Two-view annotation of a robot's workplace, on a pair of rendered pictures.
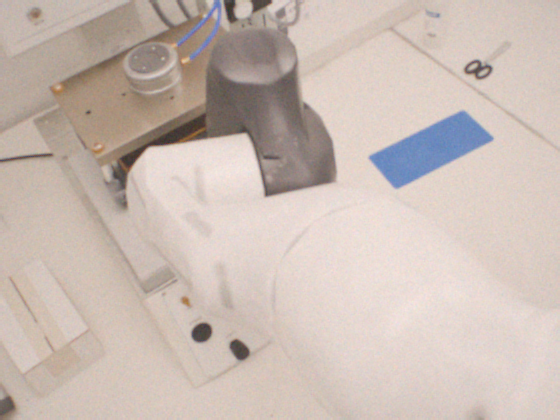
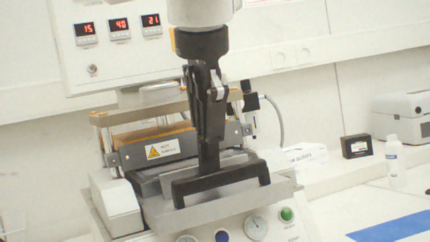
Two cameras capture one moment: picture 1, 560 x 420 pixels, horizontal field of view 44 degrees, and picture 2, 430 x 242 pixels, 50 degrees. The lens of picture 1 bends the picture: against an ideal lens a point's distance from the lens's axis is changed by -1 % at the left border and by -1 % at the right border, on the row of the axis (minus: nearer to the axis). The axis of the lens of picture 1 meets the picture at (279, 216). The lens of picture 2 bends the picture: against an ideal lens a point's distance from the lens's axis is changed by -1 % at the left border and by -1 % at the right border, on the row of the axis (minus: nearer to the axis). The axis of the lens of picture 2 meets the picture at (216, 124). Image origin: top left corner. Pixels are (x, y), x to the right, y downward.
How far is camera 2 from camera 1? 0.62 m
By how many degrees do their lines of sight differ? 46
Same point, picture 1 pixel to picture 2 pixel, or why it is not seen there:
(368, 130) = (345, 223)
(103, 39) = not seen: hidden behind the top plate
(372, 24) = (347, 176)
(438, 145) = (408, 225)
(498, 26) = not seen: outside the picture
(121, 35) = not seen: hidden behind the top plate
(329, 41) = (314, 182)
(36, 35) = (90, 84)
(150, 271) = (119, 212)
